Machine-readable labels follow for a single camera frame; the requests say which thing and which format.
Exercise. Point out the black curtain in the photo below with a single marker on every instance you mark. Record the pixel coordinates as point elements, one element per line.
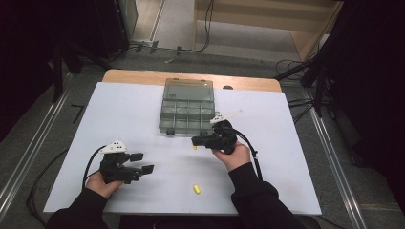
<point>372,79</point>

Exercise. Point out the white table board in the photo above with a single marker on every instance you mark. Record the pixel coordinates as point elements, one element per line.
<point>159,191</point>

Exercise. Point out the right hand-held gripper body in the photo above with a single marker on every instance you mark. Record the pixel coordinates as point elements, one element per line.
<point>224,140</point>

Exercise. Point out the clear plastic compartment storage box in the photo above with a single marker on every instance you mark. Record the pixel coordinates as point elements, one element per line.
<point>187,108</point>

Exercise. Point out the light wooden shelf unit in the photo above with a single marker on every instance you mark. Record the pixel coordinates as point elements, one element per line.
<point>301,38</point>

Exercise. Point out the person's right hand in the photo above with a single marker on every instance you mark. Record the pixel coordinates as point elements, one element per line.
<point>237,159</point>

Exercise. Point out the black stand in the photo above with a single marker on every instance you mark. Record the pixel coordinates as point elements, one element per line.
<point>58,73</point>

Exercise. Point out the metal floor rail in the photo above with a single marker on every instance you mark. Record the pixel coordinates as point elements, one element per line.
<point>31,149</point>
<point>334,159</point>

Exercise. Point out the person's dark clothing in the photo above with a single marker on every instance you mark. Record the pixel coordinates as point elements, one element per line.
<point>175,222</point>

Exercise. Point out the person's left hand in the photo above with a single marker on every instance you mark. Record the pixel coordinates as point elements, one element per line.
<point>102,187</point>

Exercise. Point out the dark metal cabinet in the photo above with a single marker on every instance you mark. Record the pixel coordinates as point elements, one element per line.
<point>129,16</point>

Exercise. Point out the black stand leg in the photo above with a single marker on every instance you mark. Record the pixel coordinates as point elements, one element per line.
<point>293,71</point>

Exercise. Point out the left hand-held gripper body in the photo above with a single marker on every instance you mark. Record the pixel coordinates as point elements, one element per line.
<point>116,170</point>

